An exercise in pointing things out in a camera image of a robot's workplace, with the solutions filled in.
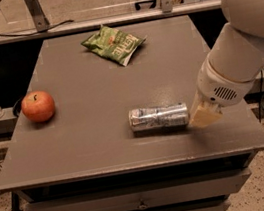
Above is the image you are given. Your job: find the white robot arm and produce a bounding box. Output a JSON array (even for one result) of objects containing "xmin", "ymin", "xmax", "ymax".
[{"xmin": 189, "ymin": 0, "xmax": 264, "ymax": 128}]

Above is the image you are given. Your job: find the black cable on shelf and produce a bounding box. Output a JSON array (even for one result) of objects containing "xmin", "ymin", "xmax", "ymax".
[{"xmin": 0, "ymin": 0, "xmax": 76, "ymax": 41}]

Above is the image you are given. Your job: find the upper grey drawer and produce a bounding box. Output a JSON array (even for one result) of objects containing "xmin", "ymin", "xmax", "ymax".
[{"xmin": 26, "ymin": 168, "xmax": 251, "ymax": 211}]

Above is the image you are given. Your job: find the silver blue redbull can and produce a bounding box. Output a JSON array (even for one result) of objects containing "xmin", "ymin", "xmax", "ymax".
[{"xmin": 128, "ymin": 102, "xmax": 189, "ymax": 132}]

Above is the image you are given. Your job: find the red apple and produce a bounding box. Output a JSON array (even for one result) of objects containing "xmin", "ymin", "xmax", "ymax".
[{"xmin": 21, "ymin": 90, "xmax": 55, "ymax": 123}]

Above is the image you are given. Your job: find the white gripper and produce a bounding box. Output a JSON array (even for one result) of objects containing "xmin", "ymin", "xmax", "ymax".
[{"xmin": 189, "ymin": 59, "xmax": 254, "ymax": 128}]

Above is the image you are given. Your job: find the left metal bracket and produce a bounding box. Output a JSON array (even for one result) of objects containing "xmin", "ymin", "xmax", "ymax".
[{"xmin": 24, "ymin": 0, "xmax": 50, "ymax": 32}]

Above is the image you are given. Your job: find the green chips bag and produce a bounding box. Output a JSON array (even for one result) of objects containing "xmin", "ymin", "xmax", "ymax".
[{"xmin": 81, "ymin": 25, "xmax": 146, "ymax": 66}]

